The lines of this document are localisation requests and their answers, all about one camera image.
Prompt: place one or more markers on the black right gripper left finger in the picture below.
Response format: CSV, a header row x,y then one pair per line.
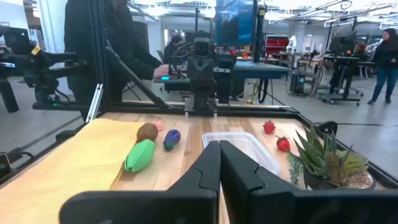
x,y
192,202

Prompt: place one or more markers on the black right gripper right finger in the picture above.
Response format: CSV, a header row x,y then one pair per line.
x,y
264,202

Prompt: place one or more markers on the red toy strawberry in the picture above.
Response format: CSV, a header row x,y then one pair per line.
x,y
283,145
269,127

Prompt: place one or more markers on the purple toy eggplant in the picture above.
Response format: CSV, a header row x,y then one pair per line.
x,y
172,139

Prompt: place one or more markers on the small pink toy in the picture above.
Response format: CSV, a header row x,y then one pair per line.
x,y
159,125

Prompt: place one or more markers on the brown toy kiwi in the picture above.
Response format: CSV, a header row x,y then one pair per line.
x,y
147,132

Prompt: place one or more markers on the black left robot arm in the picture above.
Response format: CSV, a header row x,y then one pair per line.
x,y
200,101

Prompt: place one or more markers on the clear plastic tupperware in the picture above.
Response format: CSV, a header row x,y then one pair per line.
x,y
248,149

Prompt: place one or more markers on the glowing computer mouse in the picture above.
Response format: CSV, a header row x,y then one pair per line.
x,y
165,78

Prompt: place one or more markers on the person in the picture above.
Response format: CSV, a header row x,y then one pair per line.
x,y
133,46
385,59
360,49
172,48

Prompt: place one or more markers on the dark standing desk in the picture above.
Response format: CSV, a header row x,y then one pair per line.
x,y
261,70

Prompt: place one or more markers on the large blue display screen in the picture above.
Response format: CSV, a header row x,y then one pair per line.
x,y
234,21

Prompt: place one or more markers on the succulent plant in black pot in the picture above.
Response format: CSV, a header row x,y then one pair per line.
x,y
314,155

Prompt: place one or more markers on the green ribbed toy vegetable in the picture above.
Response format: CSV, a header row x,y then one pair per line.
x,y
140,155

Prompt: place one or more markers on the red tool cabinet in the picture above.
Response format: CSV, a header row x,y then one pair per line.
x,y
276,46

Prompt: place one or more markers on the black computer tower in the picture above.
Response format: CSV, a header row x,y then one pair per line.
x,y
298,83

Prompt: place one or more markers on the silver aluminium bar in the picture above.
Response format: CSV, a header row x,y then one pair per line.
x,y
94,102

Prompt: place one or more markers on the yellow waffle cloth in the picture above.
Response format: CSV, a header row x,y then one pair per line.
x,y
62,168

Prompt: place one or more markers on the black rolling workstation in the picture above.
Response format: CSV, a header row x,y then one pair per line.
x,y
345,62

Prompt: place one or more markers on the black background robot rig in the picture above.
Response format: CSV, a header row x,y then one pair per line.
x,y
43,74

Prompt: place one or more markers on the yellow tag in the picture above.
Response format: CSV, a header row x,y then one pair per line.
x,y
36,50

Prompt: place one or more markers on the black rectangular device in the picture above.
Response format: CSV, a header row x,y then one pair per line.
x,y
4,166

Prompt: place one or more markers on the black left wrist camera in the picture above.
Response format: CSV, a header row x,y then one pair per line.
x,y
202,47

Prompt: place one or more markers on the black frame clamp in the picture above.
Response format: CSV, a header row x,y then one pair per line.
x,y
65,136
326,127

